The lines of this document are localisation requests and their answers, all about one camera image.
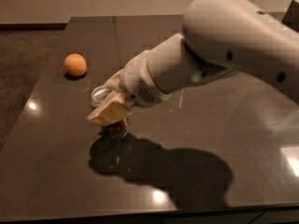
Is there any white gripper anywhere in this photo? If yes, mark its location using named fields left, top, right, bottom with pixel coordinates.
left=87, top=50, right=170, bottom=127

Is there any orange soda can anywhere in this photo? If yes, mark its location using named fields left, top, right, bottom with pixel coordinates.
left=91, top=87, right=129, bottom=140

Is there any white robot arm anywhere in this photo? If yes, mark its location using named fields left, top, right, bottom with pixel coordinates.
left=88, top=0, right=299, bottom=127

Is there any orange fruit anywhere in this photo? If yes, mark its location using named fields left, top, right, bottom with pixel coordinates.
left=64, top=53, right=87, bottom=77

